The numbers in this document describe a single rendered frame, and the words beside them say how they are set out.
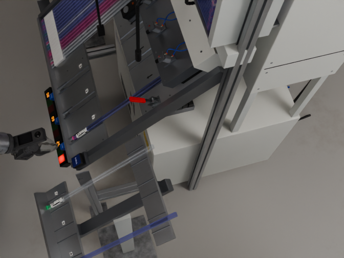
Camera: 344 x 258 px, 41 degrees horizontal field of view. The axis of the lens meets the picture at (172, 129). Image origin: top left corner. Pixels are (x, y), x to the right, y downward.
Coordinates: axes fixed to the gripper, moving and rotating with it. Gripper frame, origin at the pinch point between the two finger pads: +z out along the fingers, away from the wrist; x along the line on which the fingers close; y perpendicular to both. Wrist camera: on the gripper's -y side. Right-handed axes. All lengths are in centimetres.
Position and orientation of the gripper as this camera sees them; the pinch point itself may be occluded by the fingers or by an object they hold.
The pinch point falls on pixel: (56, 145)
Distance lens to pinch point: 180.2
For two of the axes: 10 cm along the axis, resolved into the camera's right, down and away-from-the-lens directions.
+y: -7.2, 4.4, 5.4
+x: 2.8, 8.9, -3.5
